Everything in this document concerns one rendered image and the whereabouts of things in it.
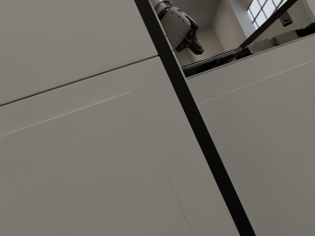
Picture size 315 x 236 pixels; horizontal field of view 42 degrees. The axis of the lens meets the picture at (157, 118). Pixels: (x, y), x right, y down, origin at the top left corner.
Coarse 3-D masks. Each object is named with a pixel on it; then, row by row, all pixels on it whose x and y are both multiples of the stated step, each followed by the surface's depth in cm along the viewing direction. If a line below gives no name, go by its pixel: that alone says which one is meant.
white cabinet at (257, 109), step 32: (256, 64) 88; (288, 64) 90; (224, 96) 84; (256, 96) 86; (288, 96) 88; (224, 128) 82; (256, 128) 84; (288, 128) 86; (224, 160) 80; (256, 160) 82; (288, 160) 84; (256, 192) 80; (288, 192) 82; (256, 224) 78; (288, 224) 80
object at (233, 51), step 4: (236, 48) 114; (240, 48) 114; (224, 52) 112; (228, 52) 112; (232, 52) 113; (236, 52) 113; (212, 56) 111; (216, 56) 111; (220, 56) 111; (224, 56) 112; (200, 60) 110; (204, 60) 110; (208, 60) 110; (212, 60) 111; (192, 64) 108; (196, 64) 109; (200, 64) 109; (204, 64) 110; (184, 68) 108; (188, 68) 108; (192, 68) 109
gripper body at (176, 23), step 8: (168, 8) 129; (176, 8) 129; (160, 16) 129; (168, 16) 129; (176, 16) 127; (184, 16) 127; (168, 24) 129; (176, 24) 127; (184, 24) 126; (168, 32) 130; (176, 32) 128; (184, 32) 127; (176, 40) 129
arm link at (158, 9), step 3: (165, 0) 130; (159, 3) 129; (162, 3) 129; (165, 3) 129; (168, 3) 131; (171, 3) 131; (156, 6) 129; (159, 6) 129; (162, 6) 129; (165, 6) 129; (168, 6) 130; (171, 6) 131; (156, 9) 129; (159, 9) 129; (162, 9) 129; (165, 9) 130; (156, 12) 129; (159, 12) 129; (162, 12) 129; (159, 15) 130
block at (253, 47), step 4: (264, 40) 120; (268, 40) 121; (252, 44) 119; (256, 44) 119; (260, 44) 120; (264, 44) 120; (268, 44) 120; (248, 48) 118; (252, 48) 119; (256, 48) 119; (260, 48) 119; (264, 48) 120; (248, 52) 119; (252, 52) 118
